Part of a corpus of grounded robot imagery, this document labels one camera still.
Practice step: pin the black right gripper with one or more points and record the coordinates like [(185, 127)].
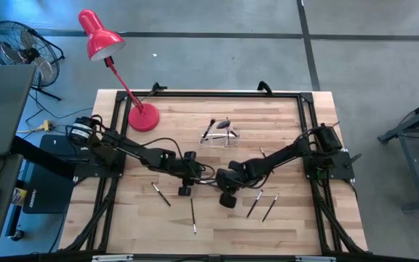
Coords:
[(231, 178)]

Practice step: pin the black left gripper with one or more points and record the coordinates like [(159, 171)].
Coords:
[(188, 171)]

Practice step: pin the black makeup brush silver ferrule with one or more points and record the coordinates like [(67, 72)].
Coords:
[(270, 207), (255, 203)]

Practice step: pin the pen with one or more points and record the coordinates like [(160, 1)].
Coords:
[(193, 214), (161, 195)]

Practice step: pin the black spoolie mascara wand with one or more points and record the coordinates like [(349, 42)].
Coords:
[(215, 138)]

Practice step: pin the thick short black makeup brush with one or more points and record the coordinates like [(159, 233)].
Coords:
[(209, 129)]

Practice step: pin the large fluffy powder brush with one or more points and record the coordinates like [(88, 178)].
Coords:
[(224, 124)]

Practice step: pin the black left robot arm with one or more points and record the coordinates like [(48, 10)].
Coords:
[(122, 143)]

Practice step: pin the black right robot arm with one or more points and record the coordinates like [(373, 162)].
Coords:
[(286, 154)]

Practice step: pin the clear acrylic organizer box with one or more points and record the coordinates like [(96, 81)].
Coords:
[(213, 144)]

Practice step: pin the black table clamp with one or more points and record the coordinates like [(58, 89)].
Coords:
[(158, 87), (265, 87)]

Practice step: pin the black Husky case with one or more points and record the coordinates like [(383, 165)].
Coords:
[(49, 189)]

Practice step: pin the black desk support beam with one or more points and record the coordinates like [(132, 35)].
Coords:
[(42, 156)]

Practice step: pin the red desk lamp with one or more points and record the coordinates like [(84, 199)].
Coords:
[(102, 40)]

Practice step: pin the small yellow labelled box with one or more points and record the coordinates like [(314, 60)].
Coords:
[(19, 196)]

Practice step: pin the black caster wheel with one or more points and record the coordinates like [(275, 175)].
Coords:
[(17, 235)]

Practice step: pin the black floor fan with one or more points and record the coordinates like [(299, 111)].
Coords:
[(24, 54)]

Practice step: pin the black aluminium table frame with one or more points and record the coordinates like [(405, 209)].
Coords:
[(213, 94)]

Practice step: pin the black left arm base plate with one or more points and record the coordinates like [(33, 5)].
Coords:
[(86, 172)]

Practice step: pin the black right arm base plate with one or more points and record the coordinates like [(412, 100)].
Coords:
[(340, 171)]

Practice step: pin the silver table bracket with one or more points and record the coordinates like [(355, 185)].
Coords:
[(111, 258), (315, 259)]

